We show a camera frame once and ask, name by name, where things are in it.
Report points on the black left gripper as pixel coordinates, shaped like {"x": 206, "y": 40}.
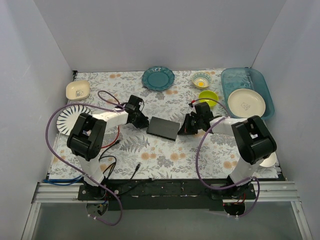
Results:
{"x": 141, "y": 119}

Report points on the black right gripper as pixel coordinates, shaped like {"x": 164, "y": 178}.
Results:
{"x": 189, "y": 123}

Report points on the black network switch box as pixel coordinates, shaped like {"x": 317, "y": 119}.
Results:
{"x": 163, "y": 128}

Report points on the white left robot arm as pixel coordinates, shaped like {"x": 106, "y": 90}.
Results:
{"x": 87, "y": 135}

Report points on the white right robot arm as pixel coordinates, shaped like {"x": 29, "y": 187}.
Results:
{"x": 253, "y": 139}

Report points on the lime green bowl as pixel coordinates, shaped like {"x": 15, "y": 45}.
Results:
{"x": 207, "y": 96}

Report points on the teal scalloped plate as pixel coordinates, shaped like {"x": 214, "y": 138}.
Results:
{"x": 158, "y": 78}

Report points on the patterned small bowl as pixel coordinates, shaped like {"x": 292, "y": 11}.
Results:
{"x": 201, "y": 80}

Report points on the cream round plate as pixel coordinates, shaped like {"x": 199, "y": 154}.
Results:
{"x": 244, "y": 103}

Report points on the teal plastic tray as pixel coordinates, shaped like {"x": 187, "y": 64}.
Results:
{"x": 247, "y": 78}

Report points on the cream square bowl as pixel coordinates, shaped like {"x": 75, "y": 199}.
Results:
{"x": 77, "y": 90}

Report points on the blue striped white plate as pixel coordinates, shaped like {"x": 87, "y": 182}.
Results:
{"x": 68, "y": 117}

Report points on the white bowl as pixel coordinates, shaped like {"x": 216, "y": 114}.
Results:
{"x": 270, "y": 161}

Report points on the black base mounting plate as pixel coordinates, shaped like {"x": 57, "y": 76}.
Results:
{"x": 156, "y": 194}

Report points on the aluminium frame rail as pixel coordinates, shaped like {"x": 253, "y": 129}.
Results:
{"x": 168, "y": 210}

